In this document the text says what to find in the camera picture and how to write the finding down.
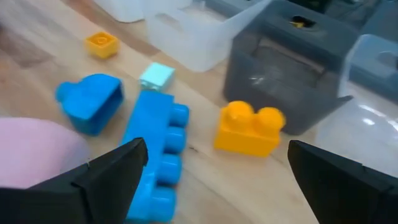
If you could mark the clear plastic bin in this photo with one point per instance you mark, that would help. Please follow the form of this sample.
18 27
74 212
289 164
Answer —
199 46
367 124

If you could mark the small orange square block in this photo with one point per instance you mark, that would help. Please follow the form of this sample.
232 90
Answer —
102 45

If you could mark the long blue four-stud block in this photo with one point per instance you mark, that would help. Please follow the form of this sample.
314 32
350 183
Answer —
149 124

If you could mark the blue rounded hollow block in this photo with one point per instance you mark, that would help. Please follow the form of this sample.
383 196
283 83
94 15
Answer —
87 99

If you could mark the pink foam die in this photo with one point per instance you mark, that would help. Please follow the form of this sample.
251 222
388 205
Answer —
34 149

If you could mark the yellow two-stud block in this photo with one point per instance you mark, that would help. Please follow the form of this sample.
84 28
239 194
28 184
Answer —
242 137

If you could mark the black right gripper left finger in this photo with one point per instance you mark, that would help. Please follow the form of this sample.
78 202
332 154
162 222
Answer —
93 193

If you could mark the mint green cube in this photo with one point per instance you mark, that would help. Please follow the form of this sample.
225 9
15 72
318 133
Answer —
156 76

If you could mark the grey translucent plastic bin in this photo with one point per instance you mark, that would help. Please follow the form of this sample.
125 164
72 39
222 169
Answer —
280 102

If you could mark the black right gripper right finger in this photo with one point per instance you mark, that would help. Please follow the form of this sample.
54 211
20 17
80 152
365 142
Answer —
342 193

